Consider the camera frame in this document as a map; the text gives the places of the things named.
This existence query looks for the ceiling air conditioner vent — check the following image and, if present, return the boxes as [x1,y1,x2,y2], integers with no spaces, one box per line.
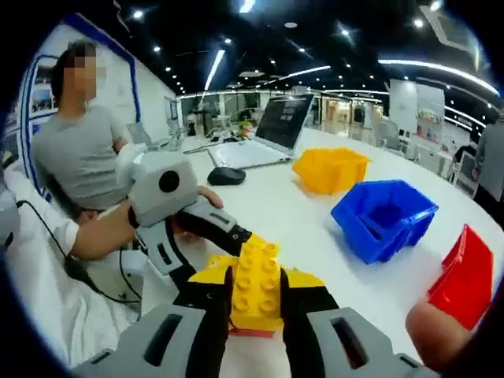
[420,4,480,54]

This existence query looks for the yellow plastic bin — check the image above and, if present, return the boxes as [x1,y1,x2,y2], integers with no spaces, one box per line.
[291,146,372,196]

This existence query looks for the person's right hand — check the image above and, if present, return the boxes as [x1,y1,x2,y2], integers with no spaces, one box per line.
[405,302,476,373]

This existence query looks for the person's white garment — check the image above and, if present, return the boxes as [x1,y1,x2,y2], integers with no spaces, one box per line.
[0,157,143,368]

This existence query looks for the blue plastic bin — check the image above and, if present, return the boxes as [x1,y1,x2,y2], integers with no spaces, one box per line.
[330,179,439,266]

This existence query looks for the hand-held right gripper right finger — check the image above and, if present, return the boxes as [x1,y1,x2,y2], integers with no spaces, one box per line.
[277,265,439,378]

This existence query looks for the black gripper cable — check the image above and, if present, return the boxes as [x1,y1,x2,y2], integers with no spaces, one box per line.
[15,199,143,304]

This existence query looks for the black computer mouse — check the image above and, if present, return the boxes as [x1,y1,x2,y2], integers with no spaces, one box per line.
[206,166,246,187]

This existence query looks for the red plastic bin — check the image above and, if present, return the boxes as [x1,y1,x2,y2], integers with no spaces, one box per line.
[426,223,495,332]

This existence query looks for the silver laptop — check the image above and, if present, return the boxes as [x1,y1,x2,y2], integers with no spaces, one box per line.
[206,93,316,170]

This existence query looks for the yellow toy block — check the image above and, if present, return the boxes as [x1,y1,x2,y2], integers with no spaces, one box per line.
[229,235,285,332]

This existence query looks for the thin laptop cable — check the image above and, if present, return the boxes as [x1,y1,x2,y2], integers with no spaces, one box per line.
[182,144,216,156]

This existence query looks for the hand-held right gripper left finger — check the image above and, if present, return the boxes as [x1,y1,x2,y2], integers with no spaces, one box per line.
[74,266,236,378]

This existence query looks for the red toy block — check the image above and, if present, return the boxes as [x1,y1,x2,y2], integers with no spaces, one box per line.
[228,325,277,341]

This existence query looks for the curved ceiling light strip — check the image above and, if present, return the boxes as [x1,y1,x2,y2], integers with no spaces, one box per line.
[377,58,502,96]

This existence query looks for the blue framed wall poster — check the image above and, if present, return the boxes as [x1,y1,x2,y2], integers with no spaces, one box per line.
[0,13,142,190]

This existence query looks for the shelf of colourful toys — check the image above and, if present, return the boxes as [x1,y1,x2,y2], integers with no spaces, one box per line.
[416,108,447,141]

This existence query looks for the person's left hand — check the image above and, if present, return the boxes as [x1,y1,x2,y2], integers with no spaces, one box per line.
[172,187,224,243]

